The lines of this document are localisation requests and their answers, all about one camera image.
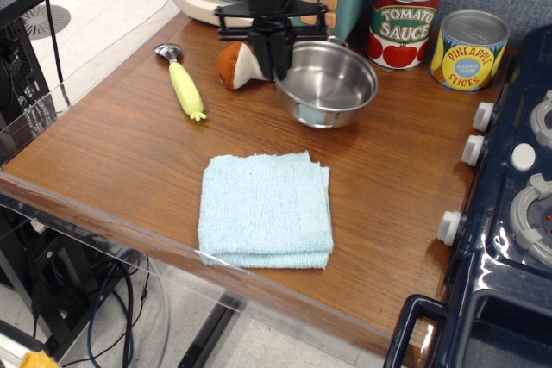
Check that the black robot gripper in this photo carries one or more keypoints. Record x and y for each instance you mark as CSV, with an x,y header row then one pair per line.
x,y
272,27

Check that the stainless steel two-handled pan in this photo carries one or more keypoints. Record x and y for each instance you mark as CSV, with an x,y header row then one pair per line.
x,y
327,86

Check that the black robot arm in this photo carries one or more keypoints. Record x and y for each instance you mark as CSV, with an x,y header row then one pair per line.
x,y
272,27

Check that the light blue folded cloth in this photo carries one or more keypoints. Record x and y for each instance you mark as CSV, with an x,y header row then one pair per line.
x,y
266,212

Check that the plush brown white mushroom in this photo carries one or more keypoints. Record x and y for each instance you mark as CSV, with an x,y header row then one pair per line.
x,y
236,65

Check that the tomato sauce can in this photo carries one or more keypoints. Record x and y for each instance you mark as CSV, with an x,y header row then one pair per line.
x,y
399,32

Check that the pineapple slices can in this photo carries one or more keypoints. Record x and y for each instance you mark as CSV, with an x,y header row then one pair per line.
x,y
470,46

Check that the black computer tower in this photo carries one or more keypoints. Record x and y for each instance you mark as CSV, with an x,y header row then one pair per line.
x,y
24,90

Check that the clear acrylic table guard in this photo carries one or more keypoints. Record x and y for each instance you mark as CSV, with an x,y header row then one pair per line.
x,y
126,162

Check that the dark blue toy stove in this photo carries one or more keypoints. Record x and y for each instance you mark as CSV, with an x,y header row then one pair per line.
x,y
497,308

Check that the spoon with yellow-green handle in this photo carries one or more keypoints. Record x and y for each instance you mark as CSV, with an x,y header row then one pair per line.
x,y
185,89

